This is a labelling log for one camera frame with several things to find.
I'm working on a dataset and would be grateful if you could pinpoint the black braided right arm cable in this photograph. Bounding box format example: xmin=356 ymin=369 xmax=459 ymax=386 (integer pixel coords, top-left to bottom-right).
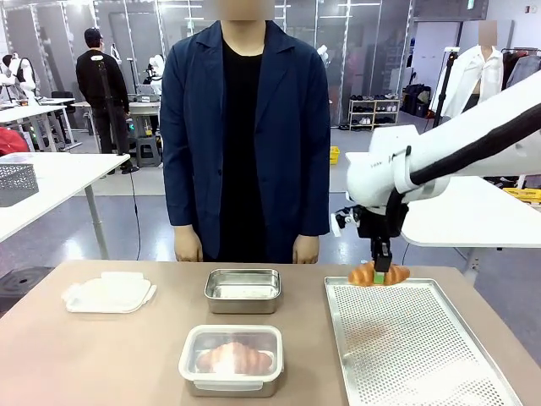
xmin=385 ymin=97 xmax=541 ymax=239

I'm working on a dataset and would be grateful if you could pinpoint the mannequin with white shirt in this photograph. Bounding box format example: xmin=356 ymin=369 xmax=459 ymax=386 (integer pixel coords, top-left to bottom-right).
xmin=430 ymin=19 xmax=505 ymax=120

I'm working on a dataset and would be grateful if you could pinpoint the man in black clothes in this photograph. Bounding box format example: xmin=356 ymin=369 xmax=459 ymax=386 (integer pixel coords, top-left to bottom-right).
xmin=75 ymin=27 xmax=132 ymax=175

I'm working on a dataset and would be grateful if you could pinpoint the clear plastic box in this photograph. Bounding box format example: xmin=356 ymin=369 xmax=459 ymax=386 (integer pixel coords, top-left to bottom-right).
xmin=0 ymin=152 xmax=36 ymax=166

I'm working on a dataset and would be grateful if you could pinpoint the white shoe rack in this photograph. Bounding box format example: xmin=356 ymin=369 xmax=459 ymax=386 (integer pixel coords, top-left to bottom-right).
xmin=347 ymin=95 xmax=402 ymax=133

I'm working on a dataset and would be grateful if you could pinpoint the steel rectangular container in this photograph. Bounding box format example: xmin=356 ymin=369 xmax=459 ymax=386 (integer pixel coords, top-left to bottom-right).
xmin=204 ymin=267 xmax=281 ymax=315
xmin=182 ymin=370 xmax=283 ymax=399

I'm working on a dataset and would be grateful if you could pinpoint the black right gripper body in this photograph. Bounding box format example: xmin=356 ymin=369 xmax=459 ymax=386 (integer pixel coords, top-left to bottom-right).
xmin=357 ymin=205 xmax=410 ymax=240

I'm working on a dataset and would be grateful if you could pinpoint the grey background workbench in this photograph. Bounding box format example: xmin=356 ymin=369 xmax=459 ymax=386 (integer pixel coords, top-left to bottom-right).
xmin=70 ymin=99 xmax=163 ymax=154

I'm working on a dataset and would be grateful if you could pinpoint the grey mesh basket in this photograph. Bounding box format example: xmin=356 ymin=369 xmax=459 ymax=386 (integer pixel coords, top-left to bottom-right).
xmin=0 ymin=162 xmax=41 ymax=209

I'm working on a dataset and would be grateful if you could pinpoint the black tripod pole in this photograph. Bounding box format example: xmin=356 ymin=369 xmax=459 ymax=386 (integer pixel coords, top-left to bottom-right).
xmin=432 ymin=47 xmax=461 ymax=129

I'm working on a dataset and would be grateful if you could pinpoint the golden croissant bread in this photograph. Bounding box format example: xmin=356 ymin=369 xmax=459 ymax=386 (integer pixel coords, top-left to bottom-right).
xmin=197 ymin=341 xmax=273 ymax=376
xmin=347 ymin=260 xmax=413 ymax=288

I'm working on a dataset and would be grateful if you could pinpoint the person's right hand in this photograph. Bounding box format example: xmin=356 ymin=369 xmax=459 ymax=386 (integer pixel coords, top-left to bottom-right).
xmin=173 ymin=225 xmax=205 ymax=264

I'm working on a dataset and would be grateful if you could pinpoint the red fabric item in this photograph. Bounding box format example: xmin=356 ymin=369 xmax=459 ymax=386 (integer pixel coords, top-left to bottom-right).
xmin=0 ymin=125 xmax=31 ymax=157

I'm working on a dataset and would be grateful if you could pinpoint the black camera tripod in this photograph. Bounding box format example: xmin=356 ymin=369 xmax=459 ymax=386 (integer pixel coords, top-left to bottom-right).
xmin=96 ymin=58 xmax=141 ymax=175

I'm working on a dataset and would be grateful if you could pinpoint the person in navy jacket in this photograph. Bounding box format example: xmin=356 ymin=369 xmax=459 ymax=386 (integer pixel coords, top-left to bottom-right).
xmin=159 ymin=0 xmax=332 ymax=265

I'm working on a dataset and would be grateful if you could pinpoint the yellow plastic crate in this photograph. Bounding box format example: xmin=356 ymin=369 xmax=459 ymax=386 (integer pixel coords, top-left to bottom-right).
xmin=502 ymin=186 xmax=541 ymax=207

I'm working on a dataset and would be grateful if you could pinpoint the white table with grey leg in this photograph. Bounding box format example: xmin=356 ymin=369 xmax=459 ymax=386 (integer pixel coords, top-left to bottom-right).
xmin=0 ymin=151 xmax=131 ymax=261

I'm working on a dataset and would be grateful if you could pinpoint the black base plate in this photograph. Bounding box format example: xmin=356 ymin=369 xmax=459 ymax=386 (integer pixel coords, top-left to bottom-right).
xmin=0 ymin=266 xmax=57 ymax=317

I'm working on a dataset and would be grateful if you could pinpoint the perforated metal baking tray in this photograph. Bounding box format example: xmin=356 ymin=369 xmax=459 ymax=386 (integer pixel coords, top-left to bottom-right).
xmin=324 ymin=276 xmax=525 ymax=406

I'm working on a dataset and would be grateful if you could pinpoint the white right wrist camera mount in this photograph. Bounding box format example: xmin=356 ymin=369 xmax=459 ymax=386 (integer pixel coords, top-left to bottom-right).
xmin=330 ymin=208 xmax=356 ymax=239

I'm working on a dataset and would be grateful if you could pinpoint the large white table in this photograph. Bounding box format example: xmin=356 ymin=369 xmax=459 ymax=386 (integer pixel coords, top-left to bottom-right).
xmin=345 ymin=151 xmax=541 ymax=281

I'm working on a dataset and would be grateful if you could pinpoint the black bags pile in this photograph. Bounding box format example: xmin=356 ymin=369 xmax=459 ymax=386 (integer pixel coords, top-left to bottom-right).
xmin=402 ymin=83 xmax=433 ymax=119

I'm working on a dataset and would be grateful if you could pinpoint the white background desk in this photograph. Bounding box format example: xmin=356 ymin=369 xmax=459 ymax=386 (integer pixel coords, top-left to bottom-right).
xmin=0 ymin=97 xmax=84 ymax=153

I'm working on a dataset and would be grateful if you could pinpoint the person's left hand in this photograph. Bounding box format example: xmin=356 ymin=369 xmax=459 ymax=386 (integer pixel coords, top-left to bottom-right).
xmin=292 ymin=235 xmax=320 ymax=266

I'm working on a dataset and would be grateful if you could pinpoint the grey step stool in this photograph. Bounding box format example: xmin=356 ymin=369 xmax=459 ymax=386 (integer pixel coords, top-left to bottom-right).
xmin=134 ymin=136 xmax=163 ymax=168

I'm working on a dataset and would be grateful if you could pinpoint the clothes rack with garments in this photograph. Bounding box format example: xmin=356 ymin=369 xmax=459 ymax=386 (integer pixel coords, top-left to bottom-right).
xmin=501 ymin=47 xmax=541 ymax=91

